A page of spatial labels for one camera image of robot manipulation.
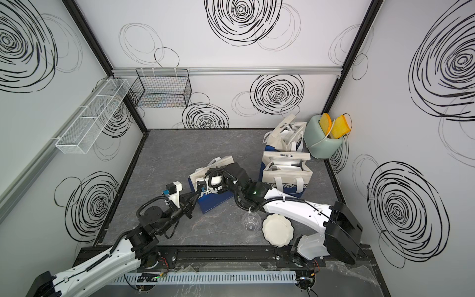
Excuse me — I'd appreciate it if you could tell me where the mint green toaster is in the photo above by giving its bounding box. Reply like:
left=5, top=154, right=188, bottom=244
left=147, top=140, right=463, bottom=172
left=304, top=115, right=343, bottom=159

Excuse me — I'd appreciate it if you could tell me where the white scalloped plate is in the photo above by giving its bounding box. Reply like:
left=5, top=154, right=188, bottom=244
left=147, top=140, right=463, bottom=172
left=262, top=214, right=294, bottom=248

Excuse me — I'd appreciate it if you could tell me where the black wire basket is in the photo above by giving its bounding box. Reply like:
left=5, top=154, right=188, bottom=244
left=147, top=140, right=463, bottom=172
left=129, top=68, right=192, bottom=109

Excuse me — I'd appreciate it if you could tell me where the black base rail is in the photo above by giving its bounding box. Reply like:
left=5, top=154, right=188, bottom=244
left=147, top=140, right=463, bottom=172
left=73, top=244, right=374, bottom=271

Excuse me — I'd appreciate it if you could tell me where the blue cream takeout bag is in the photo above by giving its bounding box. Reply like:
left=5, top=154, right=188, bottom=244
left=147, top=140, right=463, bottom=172
left=188, top=155, right=234, bottom=214
left=263, top=114, right=307, bottom=152
left=259, top=151, right=313, bottom=198

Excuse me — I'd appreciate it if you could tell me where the left yellow toast slice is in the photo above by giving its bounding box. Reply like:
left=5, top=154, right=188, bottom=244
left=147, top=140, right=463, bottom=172
left=319, top=113, right=332, bottom=136

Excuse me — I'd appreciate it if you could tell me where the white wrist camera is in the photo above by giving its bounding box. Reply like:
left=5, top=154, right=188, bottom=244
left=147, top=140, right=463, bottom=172
left=163, top=181, right=183, bottom=208
left=205, top=175, right=225, bottom=193

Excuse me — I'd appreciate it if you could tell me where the clear plastic cup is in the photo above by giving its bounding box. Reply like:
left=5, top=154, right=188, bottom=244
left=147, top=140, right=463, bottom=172
left=242, top=212, right=262, bottom=231

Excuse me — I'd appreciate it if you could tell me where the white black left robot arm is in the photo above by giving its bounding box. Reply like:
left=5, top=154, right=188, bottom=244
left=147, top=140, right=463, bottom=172
left=27, top=191, right=202, bottom=297

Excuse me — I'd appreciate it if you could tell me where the white slotted cable duct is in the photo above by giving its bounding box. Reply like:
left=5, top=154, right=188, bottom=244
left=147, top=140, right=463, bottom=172
left=110, top=271, right=298, bottom=286

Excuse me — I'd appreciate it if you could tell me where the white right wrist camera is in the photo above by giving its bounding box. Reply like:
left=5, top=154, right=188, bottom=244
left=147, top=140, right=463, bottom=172
left=205, top=175, right=225, bottom=193

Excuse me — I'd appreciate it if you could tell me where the yellow toast slice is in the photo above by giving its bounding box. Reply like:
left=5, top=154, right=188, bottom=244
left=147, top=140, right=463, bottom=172
left=319, top=113, right=332, bottom=136
left=330, top=114, right=351, bottom=139

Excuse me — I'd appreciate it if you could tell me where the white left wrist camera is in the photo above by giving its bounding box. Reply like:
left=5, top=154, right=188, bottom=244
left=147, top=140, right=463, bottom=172
left=163, top=181, right=183, bottom=208

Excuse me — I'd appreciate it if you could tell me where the right yellow toast slice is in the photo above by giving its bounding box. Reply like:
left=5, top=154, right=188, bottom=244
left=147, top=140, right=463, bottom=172
left=330, top=114, right=351, bottom=139

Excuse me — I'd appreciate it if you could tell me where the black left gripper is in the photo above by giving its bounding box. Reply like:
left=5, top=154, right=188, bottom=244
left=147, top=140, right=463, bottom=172
left=156, top=190, right=200, bottom=237

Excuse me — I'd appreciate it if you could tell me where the white mesh wall shelf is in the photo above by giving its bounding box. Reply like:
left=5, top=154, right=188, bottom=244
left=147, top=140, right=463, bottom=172
left=55, top=79, right=130, bottom=154

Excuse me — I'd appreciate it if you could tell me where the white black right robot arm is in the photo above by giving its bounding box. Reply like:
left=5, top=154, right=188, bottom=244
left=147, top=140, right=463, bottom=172
left=189, top=163, right=363, bottom=264

